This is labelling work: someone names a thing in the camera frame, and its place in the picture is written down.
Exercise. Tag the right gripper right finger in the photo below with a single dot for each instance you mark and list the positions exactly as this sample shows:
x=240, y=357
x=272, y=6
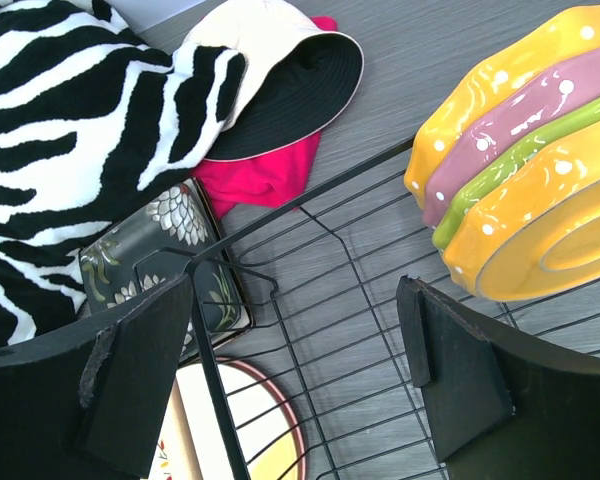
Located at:
x=500, y=403

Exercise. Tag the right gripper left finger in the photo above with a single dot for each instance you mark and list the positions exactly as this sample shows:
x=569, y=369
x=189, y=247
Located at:
x=87, y=401

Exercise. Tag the yellow cream round plate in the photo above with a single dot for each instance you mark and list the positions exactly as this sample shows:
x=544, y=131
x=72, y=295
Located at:
x=259, y=439

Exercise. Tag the black square plate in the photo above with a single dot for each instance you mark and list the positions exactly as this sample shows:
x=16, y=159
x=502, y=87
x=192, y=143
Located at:
x=156, y=243

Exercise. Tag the orange dotted plate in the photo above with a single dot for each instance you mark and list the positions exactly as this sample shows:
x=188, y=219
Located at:
x=538, y=233

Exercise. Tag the zebra print blanket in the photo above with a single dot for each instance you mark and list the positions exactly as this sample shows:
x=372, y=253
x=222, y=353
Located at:
x=94, y=124

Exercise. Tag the pink cloth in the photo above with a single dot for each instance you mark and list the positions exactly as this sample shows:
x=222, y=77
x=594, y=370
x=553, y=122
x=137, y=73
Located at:
x=271, y=179

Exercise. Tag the green dotted plate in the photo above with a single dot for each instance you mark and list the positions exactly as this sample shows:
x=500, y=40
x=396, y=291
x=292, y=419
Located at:
x=510, y=170

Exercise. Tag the purple dotted plate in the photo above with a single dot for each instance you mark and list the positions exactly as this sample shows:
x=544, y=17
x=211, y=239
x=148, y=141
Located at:
x=556, y=91

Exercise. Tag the yellow dotted plate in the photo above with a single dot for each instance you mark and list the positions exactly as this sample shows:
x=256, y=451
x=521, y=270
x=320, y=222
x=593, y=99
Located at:
x=569, y=33

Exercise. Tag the beige bucket hat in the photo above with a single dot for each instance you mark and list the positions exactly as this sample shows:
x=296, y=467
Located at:
x=298, y=76

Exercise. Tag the black wire dish rack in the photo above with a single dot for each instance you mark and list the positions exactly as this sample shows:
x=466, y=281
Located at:
x=321, y=282

